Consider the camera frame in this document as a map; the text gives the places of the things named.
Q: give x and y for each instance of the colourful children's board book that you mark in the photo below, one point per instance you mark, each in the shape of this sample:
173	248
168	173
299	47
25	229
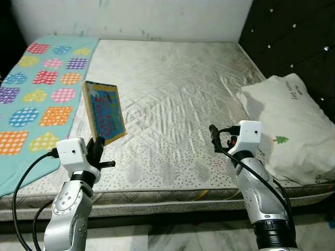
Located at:
104	112

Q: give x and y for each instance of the white pillow with tree print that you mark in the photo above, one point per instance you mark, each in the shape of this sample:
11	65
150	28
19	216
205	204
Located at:
293	120

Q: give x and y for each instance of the teal blanket with coloured shapes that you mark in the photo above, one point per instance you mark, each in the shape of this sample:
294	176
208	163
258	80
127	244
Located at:
52	78

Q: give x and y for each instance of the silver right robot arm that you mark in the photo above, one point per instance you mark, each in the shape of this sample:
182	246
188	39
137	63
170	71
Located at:
261	204

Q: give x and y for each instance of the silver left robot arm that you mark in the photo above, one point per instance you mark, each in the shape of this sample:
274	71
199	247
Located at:
65	219

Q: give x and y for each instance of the grey quilted mattress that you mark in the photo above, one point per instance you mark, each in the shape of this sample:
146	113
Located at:
172	78

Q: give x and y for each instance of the dark tufted headboard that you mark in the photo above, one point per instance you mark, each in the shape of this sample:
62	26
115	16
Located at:
293	31

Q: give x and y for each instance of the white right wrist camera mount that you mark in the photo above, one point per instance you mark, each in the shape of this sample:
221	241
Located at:
250	133

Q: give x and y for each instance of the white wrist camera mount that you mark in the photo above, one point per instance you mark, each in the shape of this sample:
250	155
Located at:
70	151
250	133

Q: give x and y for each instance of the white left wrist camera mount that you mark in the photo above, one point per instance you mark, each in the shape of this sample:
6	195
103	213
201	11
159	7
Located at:
70	151

